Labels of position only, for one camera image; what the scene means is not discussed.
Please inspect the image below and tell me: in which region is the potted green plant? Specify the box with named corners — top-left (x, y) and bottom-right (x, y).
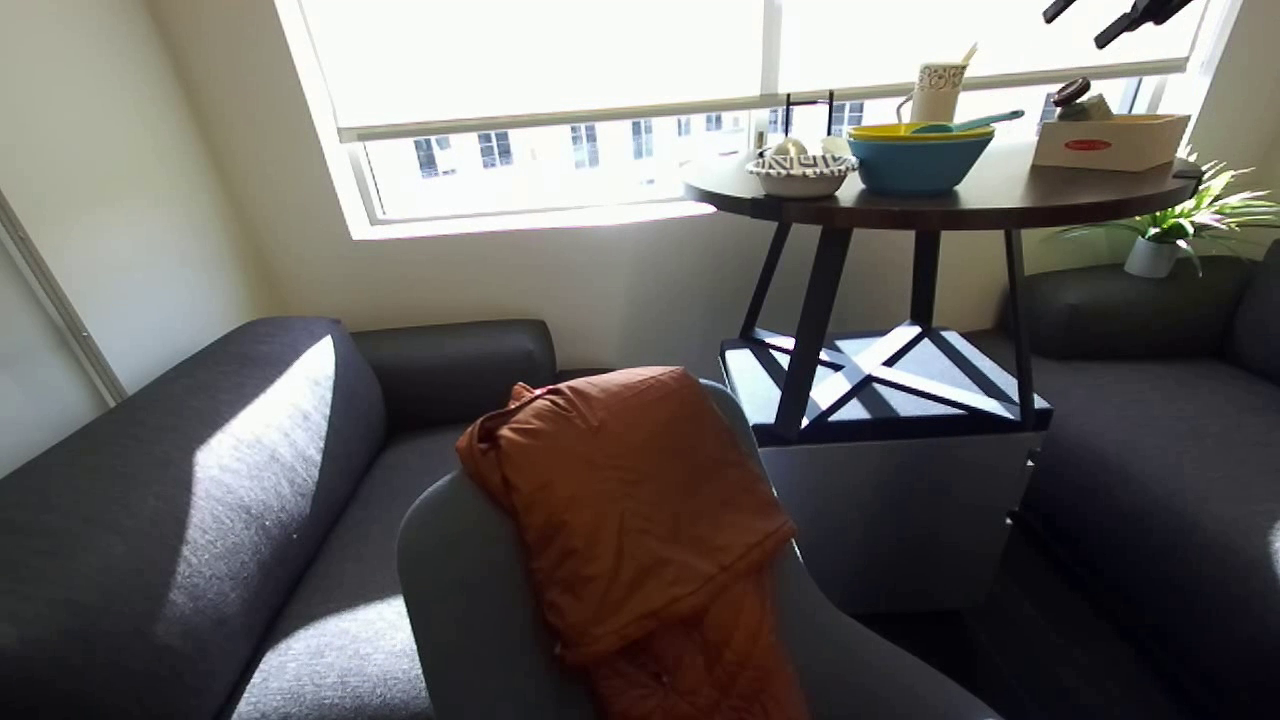
top-left (1063, 154), bottom-right (1280, 282)

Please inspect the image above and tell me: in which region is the glass spice jar dark cap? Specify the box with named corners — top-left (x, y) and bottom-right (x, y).
top-left (1048, 71), bottom-right (1096, 120)

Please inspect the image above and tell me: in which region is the dark grey fabric sofa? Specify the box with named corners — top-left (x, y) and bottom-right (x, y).
top-left (1013, 237), bottom-right (1280, 720)
top-left (0, 316), bottom-right (556, 720)

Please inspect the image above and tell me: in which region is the round dark wooden table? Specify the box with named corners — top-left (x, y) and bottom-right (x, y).
top-left (685, 151), bottom-right (1203, 442)

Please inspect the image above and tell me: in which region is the white printed paper carton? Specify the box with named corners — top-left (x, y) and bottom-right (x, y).
top-left (891, 44), bottom-right (974, 133)

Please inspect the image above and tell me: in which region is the grey ottoman with tray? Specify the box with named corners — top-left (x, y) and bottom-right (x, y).
top-left (716, 319), bottom-right (1055, 617)

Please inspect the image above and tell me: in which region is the grey shell chair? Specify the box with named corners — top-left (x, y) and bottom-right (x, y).
top-left (396, 375), bottom-right (1004, 720)

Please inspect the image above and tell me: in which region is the blue bowl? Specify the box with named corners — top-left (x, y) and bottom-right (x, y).
top-left (848, 133), bottom-right (994, 198)

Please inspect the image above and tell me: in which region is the orange jacket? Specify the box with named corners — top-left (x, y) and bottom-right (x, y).
top-left (456, 362), bottom-right (815, 720)

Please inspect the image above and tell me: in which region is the cream wooden box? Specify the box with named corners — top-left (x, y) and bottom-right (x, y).
top-left (1031, 111), bottom-right (1196, 175)

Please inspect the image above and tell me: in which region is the white blue patterned plate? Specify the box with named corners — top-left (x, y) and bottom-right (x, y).
top-left (743, 133), bottom-right (854, 198)

